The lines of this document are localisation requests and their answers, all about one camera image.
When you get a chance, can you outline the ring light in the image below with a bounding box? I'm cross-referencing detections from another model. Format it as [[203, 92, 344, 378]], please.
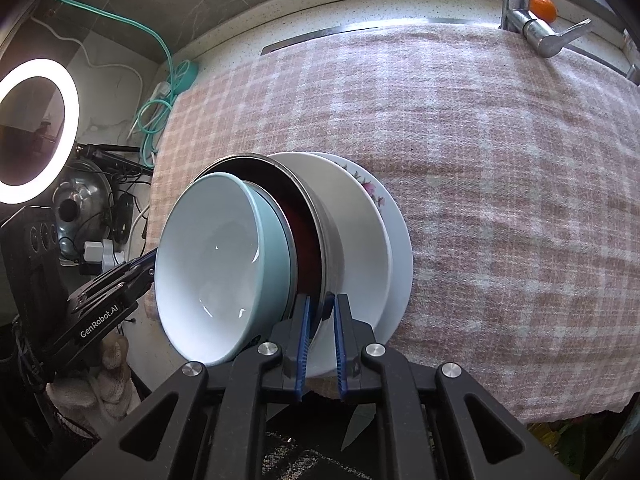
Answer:
[[1, 58, 79, 205]]

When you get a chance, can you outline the steel bowl dark inside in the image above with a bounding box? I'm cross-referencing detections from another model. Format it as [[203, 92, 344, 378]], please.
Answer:
[[202, 153, 345, 335]]

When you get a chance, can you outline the left gloved hand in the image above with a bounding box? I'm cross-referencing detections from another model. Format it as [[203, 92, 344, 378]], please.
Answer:
[[46, 330, 140, 440]]

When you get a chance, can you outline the steel pot lid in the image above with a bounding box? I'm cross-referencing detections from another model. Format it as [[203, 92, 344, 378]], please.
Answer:
[[52, 158, 113, 266]]

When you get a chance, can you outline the white power strip with adapters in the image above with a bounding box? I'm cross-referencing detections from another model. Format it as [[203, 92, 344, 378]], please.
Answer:
[[84, 240, 125, 272]]

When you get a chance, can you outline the floral white plate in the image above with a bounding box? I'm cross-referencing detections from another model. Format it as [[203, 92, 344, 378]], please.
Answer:
[[314, 152, 413, 342]]

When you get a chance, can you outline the light green ceramic bowl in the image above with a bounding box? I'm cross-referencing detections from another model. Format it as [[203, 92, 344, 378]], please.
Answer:
[[154, 172, 294, 366]]

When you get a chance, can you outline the teal power strip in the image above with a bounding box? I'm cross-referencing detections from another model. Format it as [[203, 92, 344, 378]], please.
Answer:
[[168, 60, 198, 96]]

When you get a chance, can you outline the black oval device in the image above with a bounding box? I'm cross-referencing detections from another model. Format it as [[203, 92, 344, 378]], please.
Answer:
[[112, 193, 134, 245]]

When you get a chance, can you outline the pink checked cloth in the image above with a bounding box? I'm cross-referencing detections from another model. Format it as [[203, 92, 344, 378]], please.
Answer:
[[148, 25, 639, 422]]

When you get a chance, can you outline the white cable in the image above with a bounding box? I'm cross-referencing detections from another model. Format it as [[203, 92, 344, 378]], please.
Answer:
[[29, 14, 174, 141]]

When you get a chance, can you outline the teal cable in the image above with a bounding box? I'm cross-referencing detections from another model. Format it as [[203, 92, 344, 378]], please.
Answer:
[[46, 0, 194, 168]]

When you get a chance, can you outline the black tripod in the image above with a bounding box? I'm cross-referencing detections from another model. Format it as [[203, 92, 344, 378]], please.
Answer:
[[75, 143, 153, 177]]

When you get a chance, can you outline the steel faucet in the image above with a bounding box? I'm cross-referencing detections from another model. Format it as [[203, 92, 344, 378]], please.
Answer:
[[500, 0, 593, 58]]

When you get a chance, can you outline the orange round object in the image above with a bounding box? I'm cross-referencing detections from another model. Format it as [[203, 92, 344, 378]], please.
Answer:
[[529, 0, 558, 24]]

